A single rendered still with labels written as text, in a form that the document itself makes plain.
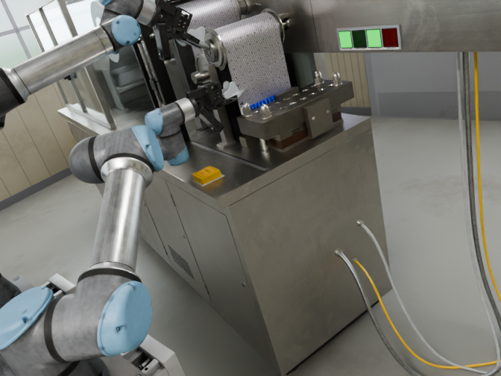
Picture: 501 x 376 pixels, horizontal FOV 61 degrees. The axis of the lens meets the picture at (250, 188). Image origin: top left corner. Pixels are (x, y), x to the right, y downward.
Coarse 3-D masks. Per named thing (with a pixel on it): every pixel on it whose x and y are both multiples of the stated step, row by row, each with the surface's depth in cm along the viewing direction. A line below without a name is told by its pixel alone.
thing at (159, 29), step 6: (156, 24) 133; (162, 24) 133; (156, 30) 135; (162, 30) 133; (156, 36) 136; (162, 36) 134; (156, 42) 138; (162, 42) 134; (162, 48) 135; (168, 48) 136; (162, 54) 137; (168, 54) 137
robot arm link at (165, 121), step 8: (168, 104) 137; (176, 104) 137; (152, 112) 134; (160, 112) 134; (168, 112) 135; (176, 112) 136; (152, 120) 132; (160, 120) 133; (168, 120) 135; (176, 120) 136; (184, 120) 138; (152, 128) 134; (160, 128) 134; (168, 128) 135; (176, 128) 137; (160, 136) 137
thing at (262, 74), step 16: (272, 48) 153; (240, 64) 147; (256, 64) 151; (272, 64) 155; (240, 80) 149; (256, 80) 153; (272, 80) 156; (288, 80) 160; (240, 96) 151; (256, 96) 154
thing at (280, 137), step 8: (336, 112) 152; (336, 120) 154; (296, 128) 144; (304, 128) 146; (280, 136) 141; (288, 136) 143; (296, 136) 145; (304, 136) 147; (272, 144) 147; (280, 144) 143; (288, 144) 144; (296, 144) 146
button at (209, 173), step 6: (204, 168) 142; (210, 168) 141; (192, 174) 141; (198, 174) 139; (204, 174) 138; (210, 174) 137; (216, 174) 138; (198, 180) 138; (204, 180) 136; (210, 180) 137
